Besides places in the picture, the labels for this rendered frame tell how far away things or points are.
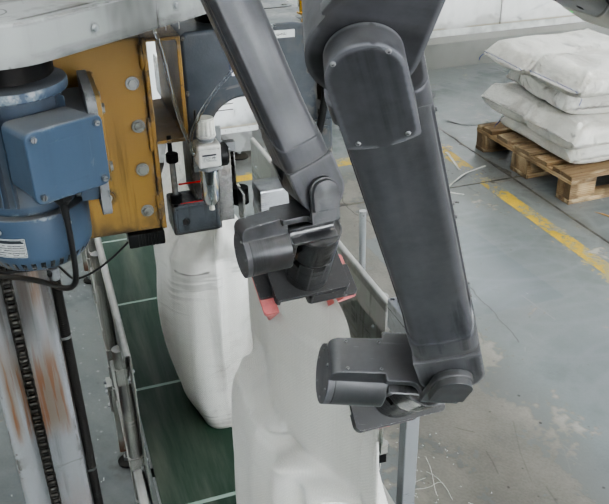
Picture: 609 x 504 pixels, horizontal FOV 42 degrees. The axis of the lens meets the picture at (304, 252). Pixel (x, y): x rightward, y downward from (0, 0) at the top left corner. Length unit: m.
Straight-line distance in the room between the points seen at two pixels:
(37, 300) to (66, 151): 0.49
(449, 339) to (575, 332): 2.35
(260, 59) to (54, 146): 0.27
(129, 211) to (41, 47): 0.39
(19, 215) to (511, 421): 1.79
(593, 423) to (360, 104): 2.26
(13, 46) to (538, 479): 1.83
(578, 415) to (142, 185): 1.71
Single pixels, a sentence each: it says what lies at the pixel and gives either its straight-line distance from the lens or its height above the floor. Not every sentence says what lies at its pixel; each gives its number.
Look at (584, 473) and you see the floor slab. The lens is 2.43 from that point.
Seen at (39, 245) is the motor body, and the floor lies 1.13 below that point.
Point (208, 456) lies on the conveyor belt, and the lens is 1.83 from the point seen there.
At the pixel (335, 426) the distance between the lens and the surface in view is 1.06.
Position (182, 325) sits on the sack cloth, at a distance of 1.78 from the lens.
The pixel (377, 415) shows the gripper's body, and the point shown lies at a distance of 0.85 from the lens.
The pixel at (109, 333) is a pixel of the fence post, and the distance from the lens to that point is 2.05.
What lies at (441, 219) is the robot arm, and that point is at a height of 1.38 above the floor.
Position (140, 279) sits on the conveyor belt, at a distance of 2.51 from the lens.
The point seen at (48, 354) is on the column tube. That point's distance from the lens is 1.50.
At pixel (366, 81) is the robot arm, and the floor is 1.50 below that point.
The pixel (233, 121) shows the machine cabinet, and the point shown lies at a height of 0.24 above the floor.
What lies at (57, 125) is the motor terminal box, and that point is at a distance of 0.99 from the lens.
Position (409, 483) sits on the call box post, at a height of 0.42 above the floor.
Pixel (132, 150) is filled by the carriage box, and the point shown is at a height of 1.17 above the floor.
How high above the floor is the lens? 1.61
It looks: 28 degrees down
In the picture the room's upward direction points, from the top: 1 degrees counter-clockwise
